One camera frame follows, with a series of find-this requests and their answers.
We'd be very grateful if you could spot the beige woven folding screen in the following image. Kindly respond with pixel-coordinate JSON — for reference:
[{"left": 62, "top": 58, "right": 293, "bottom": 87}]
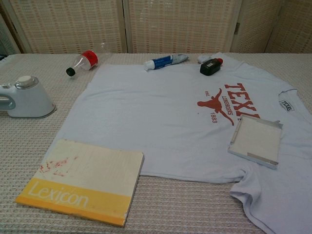
[{"left": 0, "top": 0, "right": 312, "bottom": 55}]

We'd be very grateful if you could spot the clear plastic bottle red label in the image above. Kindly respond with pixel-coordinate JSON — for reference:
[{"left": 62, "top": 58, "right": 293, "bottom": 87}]
[{"left": 65, "top": 42, "right": 109, "bottom": 78}]

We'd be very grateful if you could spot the blue white toothpaste tube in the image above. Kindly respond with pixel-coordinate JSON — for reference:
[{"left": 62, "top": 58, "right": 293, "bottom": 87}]
[{"left": 143, "top": 53, "right": 190, "bottom": 72}]

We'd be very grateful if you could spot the white T-shirt red Texas print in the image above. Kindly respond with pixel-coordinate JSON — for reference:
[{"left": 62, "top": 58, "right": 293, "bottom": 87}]
[{"left": 59, "top": 52, "right": 312, "bottom": 234}]

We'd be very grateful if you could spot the yellow cream Lexicon book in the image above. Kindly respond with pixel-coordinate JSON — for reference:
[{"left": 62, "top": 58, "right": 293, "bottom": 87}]
[{"left": 15, "top": 138, "right": 146, "bottom": 228}]

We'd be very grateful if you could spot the white square shallow tray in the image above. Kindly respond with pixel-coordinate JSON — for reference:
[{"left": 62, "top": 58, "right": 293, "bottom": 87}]
[{"left": 228, "top": 114, "right": 284, "bottom": 171}]

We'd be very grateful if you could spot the beige woven tablecloth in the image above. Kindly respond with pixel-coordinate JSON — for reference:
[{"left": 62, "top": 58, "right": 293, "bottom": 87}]
[{"left": 0, "top": 52, "right": 312, "bottom": 234}]

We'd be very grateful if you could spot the white handheld steam iron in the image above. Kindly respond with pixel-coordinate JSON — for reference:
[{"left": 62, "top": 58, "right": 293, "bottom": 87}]
[{"left": 0, "top": 76, "right": 57, "bottom": 119}]

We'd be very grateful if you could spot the black ink bottle red cap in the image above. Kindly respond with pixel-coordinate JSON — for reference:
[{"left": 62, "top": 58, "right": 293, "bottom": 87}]
[{"left": 199, "top": 57, "right": 224, "bottom": 77}]

